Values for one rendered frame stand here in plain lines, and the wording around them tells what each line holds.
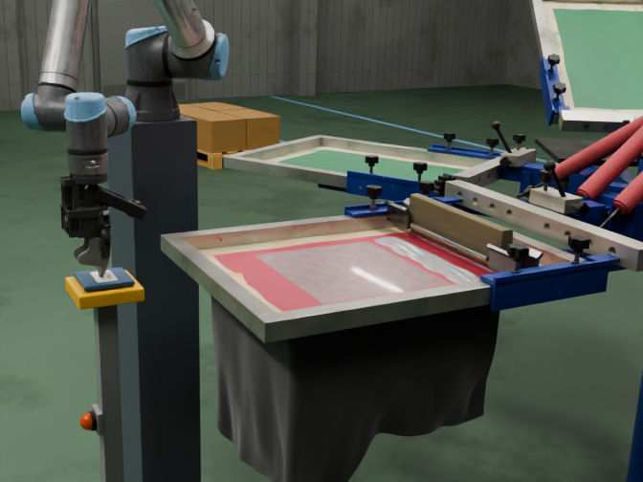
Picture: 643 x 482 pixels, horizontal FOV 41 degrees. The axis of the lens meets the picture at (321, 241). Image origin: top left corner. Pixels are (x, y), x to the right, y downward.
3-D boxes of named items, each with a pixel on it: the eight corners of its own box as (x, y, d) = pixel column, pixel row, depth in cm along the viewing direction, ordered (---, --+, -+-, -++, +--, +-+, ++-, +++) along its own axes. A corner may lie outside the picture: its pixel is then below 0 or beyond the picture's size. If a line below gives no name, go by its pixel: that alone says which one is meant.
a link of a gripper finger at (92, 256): (77, 279, 172) (75, 235, 170) (106, 275, 175) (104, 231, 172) (80, 284, 170) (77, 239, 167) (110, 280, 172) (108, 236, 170)
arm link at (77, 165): (101, 147, 172) (113, 155, 165) (102, 170, 173) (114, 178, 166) (63, 149, 168) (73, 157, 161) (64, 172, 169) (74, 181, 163)
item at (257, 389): (288, 527, 170) (293, 323, 158) (208, 426, 208) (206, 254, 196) (302, 523, 171) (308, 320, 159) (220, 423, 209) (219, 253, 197)
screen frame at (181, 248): (264, 343, 148) (264, 322, 147) (160, 250, 198) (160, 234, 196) (604, 284, 184) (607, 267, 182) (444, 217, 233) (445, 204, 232)
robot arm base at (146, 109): (112, 115, 227) (111, 76, 225) (166, 112, 235) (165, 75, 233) (134, 122, 215) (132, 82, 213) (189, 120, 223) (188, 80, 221)
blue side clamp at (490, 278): (493, 312, 169) (496, 277, 167) (476, 303, 173) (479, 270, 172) (606, 292, 183) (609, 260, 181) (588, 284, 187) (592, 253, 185)
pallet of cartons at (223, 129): (286, 163, 780) (287, 117, 769) (200, 170, 736) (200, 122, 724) (228, 142, 875) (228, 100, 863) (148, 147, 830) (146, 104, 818)
